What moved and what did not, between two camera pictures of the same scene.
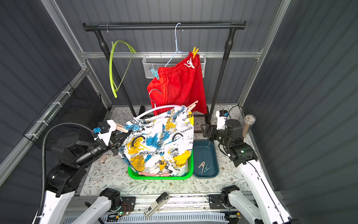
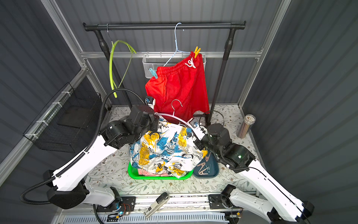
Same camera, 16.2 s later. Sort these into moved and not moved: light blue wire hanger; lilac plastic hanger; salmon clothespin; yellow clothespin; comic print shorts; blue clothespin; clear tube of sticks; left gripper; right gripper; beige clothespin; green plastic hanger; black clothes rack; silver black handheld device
Moved: right gripper; comic print shorts; lilac plastic hanger; beige clothespin; salmon clothespin; left gripper
Not moved: clear tube of sticks; blue clothespin; silver black handheld device; green plastic hanger; black clothes rack; light blue wire hanger; yellow clothespin
